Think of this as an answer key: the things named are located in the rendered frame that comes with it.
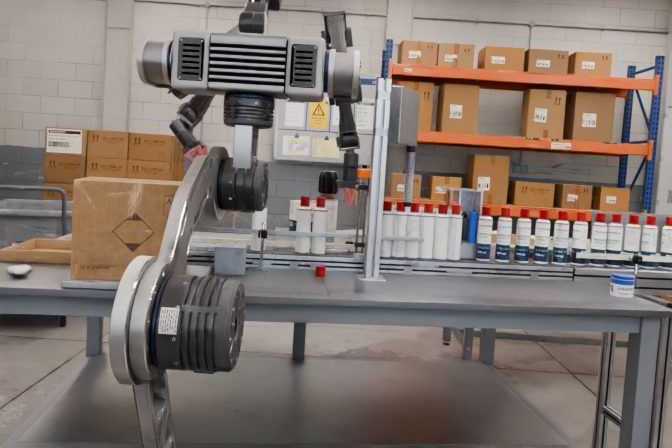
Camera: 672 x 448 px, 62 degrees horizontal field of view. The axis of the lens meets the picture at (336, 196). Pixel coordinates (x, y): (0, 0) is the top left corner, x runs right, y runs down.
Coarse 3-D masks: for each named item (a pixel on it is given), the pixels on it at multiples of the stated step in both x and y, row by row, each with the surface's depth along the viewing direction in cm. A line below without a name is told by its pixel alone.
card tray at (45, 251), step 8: (32, 240) 200; (40, 240) 203; (48, 240) 203; (56, 240) 204; (64, 240) 204; (8, 248) 182; (16, 248) 188; (24, 248) 194; (32, 248) 201; (40, 248) 203; (48, 248) 204; (56, 248) 204; (64, 248) 204; (0, 256) 178; (8, 256) 178; (16, 256) 178; (24, 256) 178; (32, 256) 179; (40, 256) 179; (48, 256) 179; (56, 256) 180; (64, 256) 180
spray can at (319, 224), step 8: (320, 200) 199; (320, 208) 199; (320, 216) 198; (312, 224) 201; (320, 224) 198; (320, 232) 199; (312, 240) 200; (320, 240) 199; (312, 248) 200; (320, 248) 199
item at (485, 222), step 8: (488, 208) 206; (488, 216) 207; (480, 224) 207; (488, 224) 206; (480, 232) 207; (488, 232) 206; (480, 240) 207; (488, 240) 206; (480, 248) 207; (488, 248) 206; (480, 256) 207; (488, 256) 207
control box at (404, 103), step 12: (396, 96) 184; (408, 96) 188; (396, 108) 184; (408, 108) 189; (396, 120) 185; (408, 120) 190; (396, 132) 185; (408, 132) 191; (396, 144) 189; (408, 144) 192
